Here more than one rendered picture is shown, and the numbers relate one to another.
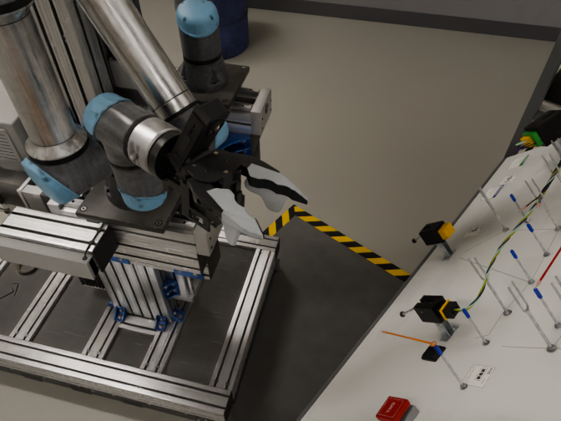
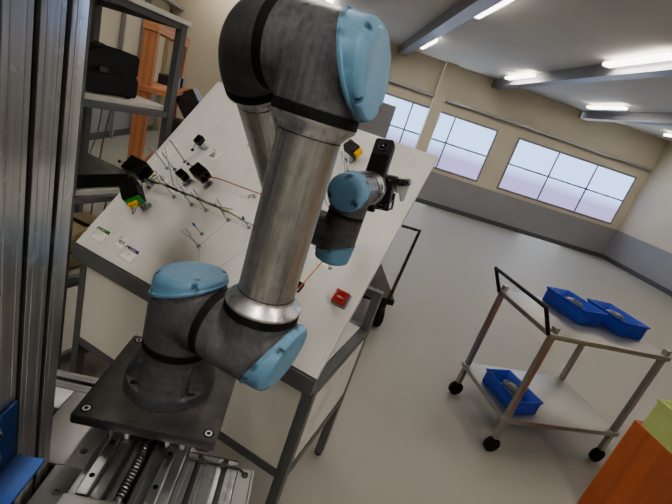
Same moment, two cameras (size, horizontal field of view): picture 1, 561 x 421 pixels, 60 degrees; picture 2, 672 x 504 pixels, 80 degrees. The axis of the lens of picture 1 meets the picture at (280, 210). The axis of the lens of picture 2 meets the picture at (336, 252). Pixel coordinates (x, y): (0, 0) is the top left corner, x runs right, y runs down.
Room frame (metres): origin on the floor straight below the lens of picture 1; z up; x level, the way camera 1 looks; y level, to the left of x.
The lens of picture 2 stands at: (0.86, 0.98, 1.70)
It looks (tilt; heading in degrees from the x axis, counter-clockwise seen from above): 19 degrees down; 249
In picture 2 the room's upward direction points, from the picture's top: 18 degrees clockwise
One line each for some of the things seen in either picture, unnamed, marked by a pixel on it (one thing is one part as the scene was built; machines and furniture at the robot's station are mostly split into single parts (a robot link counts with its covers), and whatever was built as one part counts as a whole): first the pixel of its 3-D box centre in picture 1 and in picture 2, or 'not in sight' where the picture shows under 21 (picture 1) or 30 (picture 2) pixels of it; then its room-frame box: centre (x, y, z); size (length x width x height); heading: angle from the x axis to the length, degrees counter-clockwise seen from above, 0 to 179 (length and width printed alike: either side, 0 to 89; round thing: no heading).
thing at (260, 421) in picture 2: not in sight; (230, 391); (0.61, -0.27, 0.60); 0.55 x 0.03 x 0.39; 140
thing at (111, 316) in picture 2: not in sight; (128, 326); (1.03, -0.63, 0.60); 0.55 x 0.02 x 0.39; 140
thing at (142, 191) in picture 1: (147, 170); (331, 233); (0.59, 0.22, 1.46); 0.11 x 0.08 x 0.11; 141
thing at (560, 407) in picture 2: not in sight; (548, 365); (-1.58, -0.78, 0.53); 1.12 x 0.65 x 1.05; 170
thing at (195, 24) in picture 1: (199, 27); not in sight; (1.34, 0.24, 1.33); 0.13 x 0.12 x 0.14; 12
